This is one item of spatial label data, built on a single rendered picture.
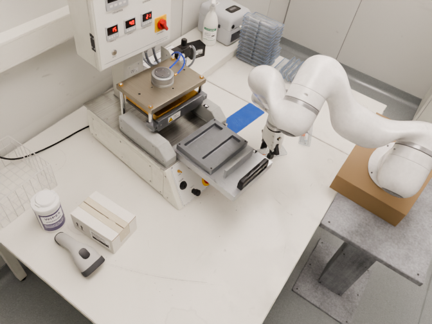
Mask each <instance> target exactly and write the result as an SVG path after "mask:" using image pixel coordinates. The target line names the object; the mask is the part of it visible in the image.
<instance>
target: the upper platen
mask: <svg viewBox="0 0 432 324"><path fill-rule="evenodd" d="M196 95H198V92H197V91H195V90H193V91H191V92H189V93H188V94H186V95H184V96H182V97H181V98H179V99H178V100H176V101H174V102H172V103H171V104H169V105H167V106H166V107H164V108H162V109H161V110H159V111H158V112H155V113H154V114H153V121H154V122H156V119H158V118H160V117H161V116H163V115H164V114H166V113H168V112H169V111H171V110H172V109H175V108H176V107H178V106H179V105H181V104H183V103H184V102H186V101H187V100H189V99H191V98H193V97H194V96H196ZM126 102H128V103H129V104H131V105H132V106H133V107H134V108H136V109H137V110H138V111H139V112H141V113H142V114H144V115H145V116H146V117H147V118H149V113H148V112H147V111H146V110H144V109H143V108H142V107H140V106H139V105H138V104H136V103H135V102H133V101H132V100H131V99H130V98H128V97H127V96H126Z"/></svg>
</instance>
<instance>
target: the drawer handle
mask: <svg viewBox="0 0 432 324"><path fill-rule="evenodd" d="M268 164H269V160H268V159H267V158H264V159H263V160H261V162H259V164H257V165H256V166H255V167H254V168H252V169H251V170H250V171H249V172H248V173H247V174H246V175H245V176H244V177H242V178H241V179H240V180H239V182H238V185H237V188H238V189H239V190H242V189H243V188H244V185H245V184H246V183H248V182H249V181H250V180H251V179H252V178H253V177H254V176H256V175H257V174H258V173H259V171H261V170H262V169H263V168H267V166H268Z"/></svg>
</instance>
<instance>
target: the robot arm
mask: <svg viewBox="0 0 432 324"><path fill-rule="evenodd" d="M247 82H248V86H249V88H250V90H251V91H252V95H251V100H252V102H253V103H254V104H255V105H256V106H258V107H259V108H261V109H263V110H265V111H266V112H267V113H268V117H267V121H266V124H265V126H264V129H262V144H261V146H260V149H263V148H267V147H269V153H268V155H267V159H273V157H274V155H276V156H277V155H280V153H279V149H281V146H282V143H283V140H284V134H285V135H286V136H290V137H298V136H302V135H303V134H305V133H306V132H307V131H308V130H309V129H310V128H311V126H312V124H313V123H314V121H315V119H316V117H317V115H318V114H319V112H320V110H321V108H322V106H323V104H324V103H325V101H327V104H328V109H329V113H330V122H331V125H332V127H333V129H334V130H335V132H336V133H338V134H339V135H340V136H341V137H342V138H345V139H346V140H348V141H350V142H352V143H354V144H356V145H358V146H360V147H364V148H368V149H374V148H377V149H376V150H375V151H374V152H373V153H372V155H371V156H370V159H369V162H368V172H369V174H370V177H371V179H372V181H373V182H374V183H375V184H376V185H377V186H379V187H381V188H382V189H383V190H384V191H385V192H387V193H389V194H390V195H393V196H395V197H398V198H408V197H412V196H413V195H415V194H416V193H417V192H418V191H419V190H420V188H421V187H422V185H423V184H424V182H425V180H426V179H427V177H428V175H429V173H430V171H431V169H432V123H429V122H427V121H396V120H389V119H386V118H383V117H382V116H379V115H378V114H375V113H374V112H372V111H371V110H369V109H367V108H366V107H364V106H362V105H361V104H360V103H358V102H357V101H356V99H355V98H354V96H353V94H352V91H351V88H350V84H349V81H348V77H347V74H346V72H345V70H344V69H343V67H342V65H341V64H340V63H339V62H338V61H337V60H336V59H334V58H332V57H330V56H328V55H321V54H319V55H314V56H312V57H309V58H308V59H307V60H306V61H305V62H304V63H303V64H302V65H301V67H300V69H299V70H298V72H297V74H296V76H295V78H294V80H293V81H292V83H291V85H290V87H289V89H286V88H285V83H284V79H283V76H282V75H281V73H280V72H279V71H278V70H277V69H275V68H274V67H271V66H267V65H261V66H257V67H255V68H253V69H252V70H251V71H250V73H249V76H248V79H247ZM395 140H396V142H393V141H395ZM392 142H393V143H392ZM272 150H274V152H272Z"/></svg>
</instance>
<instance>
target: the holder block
mask: <svg viewBox="0 0 432 324"><path fill-rule="evenodd" d="M247 144H248V141H246V140H245V139H244V138H242V137H241V136H239V135H238V134H236V133H235V132H233V131H232V130H231V129H229V128H227V127H226V126H225V125H223V124H222V123H221V122H219V121H217V120H216V119H215V118H214V119H212V120H211V121H209V122H208V123H207V124H205V125H203V126H202V127H201V128H199V129H198V130H196V131H195V132H193V133H192V134H191V135H189V136H188V137H186V138H185V139H183V140H182V141H180V142H179V143H177V147H176V149H177V150H178V151H180V152H181V153H183V154H184V155H185V156H186V157H188V158H189V159H190V160H192V161H193V162H194V163H195V164H197V165H198V166H199V167H201V168H202V169H203V170H204V171H206V172H207V173H209V174H210V175H212V174H213V173H214V172H216V171H217V170H218V169H219V168H220V167H222V166H223V165H224V164H225V163H227V162H228V161H229V160H230V159H231V158H233V157H234V156H236V155H237V154H238V153H239V152H240V151H241V150H243V149H244V148H245V147H247Z"/></svg>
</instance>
